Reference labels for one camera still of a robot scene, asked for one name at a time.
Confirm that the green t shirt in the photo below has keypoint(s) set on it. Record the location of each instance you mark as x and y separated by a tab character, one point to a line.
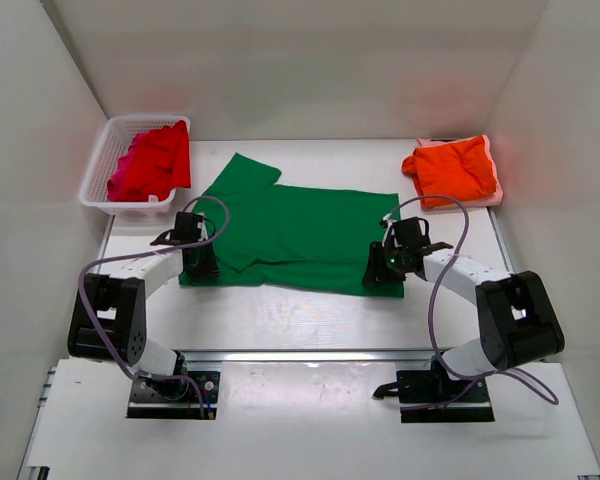
297	237

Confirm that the orange folded t shirt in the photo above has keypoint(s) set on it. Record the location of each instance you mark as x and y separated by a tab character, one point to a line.
452	170

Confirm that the magenta t shirt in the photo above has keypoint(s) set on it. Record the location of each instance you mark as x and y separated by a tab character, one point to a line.
116	181

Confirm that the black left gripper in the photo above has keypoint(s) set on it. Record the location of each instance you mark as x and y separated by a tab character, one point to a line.
210	269

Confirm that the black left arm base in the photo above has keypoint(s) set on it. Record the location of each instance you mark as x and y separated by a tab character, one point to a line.
149	399

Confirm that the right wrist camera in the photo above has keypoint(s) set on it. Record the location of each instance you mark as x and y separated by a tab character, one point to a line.
387	223

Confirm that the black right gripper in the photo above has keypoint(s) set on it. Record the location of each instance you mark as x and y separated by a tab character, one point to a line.
376	274

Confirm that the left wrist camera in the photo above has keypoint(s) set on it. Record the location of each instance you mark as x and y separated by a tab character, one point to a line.
208	230

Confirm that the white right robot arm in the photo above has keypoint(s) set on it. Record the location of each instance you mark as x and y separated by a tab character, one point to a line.
516	320

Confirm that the white plastic basket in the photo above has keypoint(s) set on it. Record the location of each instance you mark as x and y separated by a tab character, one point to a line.
113	142

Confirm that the pink folded t shirt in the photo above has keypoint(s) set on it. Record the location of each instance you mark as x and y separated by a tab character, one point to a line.
496	195

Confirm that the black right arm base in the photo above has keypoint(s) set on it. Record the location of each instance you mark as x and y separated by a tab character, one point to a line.
430	396

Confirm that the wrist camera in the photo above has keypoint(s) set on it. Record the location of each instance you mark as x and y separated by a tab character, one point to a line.
387	223
208	230

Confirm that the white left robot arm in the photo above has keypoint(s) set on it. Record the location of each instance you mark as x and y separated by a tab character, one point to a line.
109	320

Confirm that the red t shirt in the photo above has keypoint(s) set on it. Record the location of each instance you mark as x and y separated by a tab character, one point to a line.
160	165

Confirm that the aluminium rail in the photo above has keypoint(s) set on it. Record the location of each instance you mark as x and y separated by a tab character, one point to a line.
308	355

